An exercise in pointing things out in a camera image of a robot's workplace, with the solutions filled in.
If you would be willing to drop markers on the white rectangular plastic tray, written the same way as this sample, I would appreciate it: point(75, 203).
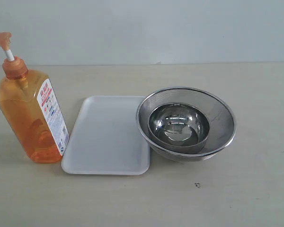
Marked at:
point(105, 139)

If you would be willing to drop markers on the small stainless steel bowl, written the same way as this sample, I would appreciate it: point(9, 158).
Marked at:
point(179, 127)

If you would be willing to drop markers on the orange pump soap bottle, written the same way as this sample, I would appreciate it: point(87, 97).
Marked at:
point(29, 103)

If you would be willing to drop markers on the steel mesh strainer bowl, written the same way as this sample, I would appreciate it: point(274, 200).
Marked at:
point(221, 118)

